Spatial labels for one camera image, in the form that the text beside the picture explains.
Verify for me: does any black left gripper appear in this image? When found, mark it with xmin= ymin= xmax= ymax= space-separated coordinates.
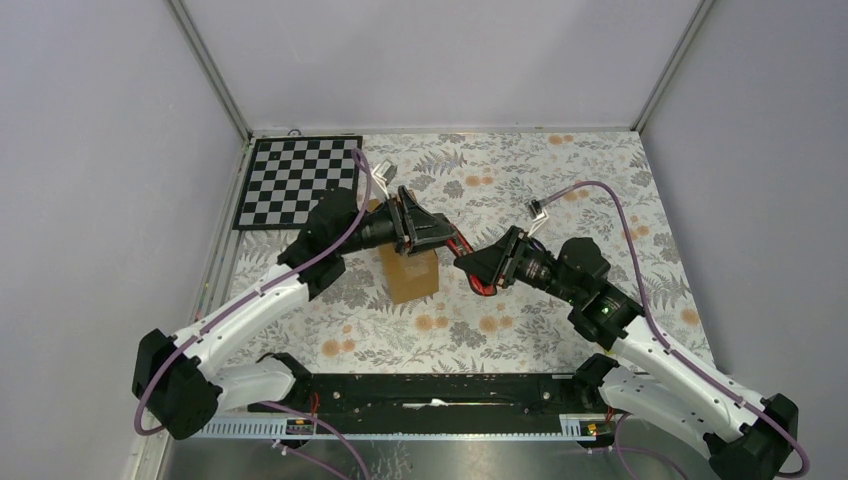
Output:
xmin=337 ymin=187 xmax=459 ymax=257

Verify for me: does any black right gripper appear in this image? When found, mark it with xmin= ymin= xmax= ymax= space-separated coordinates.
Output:
xmin=453 ymin=225 xmax=582 ymax=304

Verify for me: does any red black utility knife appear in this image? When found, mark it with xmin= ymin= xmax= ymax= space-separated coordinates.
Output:
xmin=448 ymin=225 xmax=494 ymax=283

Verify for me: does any brown cardboard express box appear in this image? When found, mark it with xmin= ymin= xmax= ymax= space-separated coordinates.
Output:
xmin=367 ymin=187 xmax=439 ymax=304

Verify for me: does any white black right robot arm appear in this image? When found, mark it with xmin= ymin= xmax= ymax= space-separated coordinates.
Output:
xmin=453 ymin=227 xmax=798 ymax=479

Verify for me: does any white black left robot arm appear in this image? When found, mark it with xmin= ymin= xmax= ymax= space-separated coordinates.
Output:
xmin=131 ymin=186 xmax=458 ymax=440

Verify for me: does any floral patterned table mat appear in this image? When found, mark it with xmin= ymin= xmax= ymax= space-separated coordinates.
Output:
xmin=229 ymin=132 xmax=712 ymax=373

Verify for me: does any black white checkerboard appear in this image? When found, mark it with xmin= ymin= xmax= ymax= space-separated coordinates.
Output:
xmin=232 ymin=136 xmax=363 ymax=231

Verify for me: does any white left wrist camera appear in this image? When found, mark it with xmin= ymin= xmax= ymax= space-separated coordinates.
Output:
xmin=371 ymin=160 xmax=397 ymax=196

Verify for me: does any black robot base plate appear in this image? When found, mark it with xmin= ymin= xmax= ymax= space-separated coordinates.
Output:
xmin=248 ymin=373 xmax=621 ymax=440

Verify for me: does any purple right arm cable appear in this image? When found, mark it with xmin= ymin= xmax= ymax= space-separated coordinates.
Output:
xmin=529 ymin=180 xmax=812 ymax=480

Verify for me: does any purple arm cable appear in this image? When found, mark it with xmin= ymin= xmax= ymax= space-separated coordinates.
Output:
xmin=529 ymin=180 xmax=812 ymax=480
xmin=133 ymin=146 xmax=374 ymax=480

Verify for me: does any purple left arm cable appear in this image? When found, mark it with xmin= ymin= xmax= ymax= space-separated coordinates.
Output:
xmin=133 ymin=146 xmax=374 ymax=480

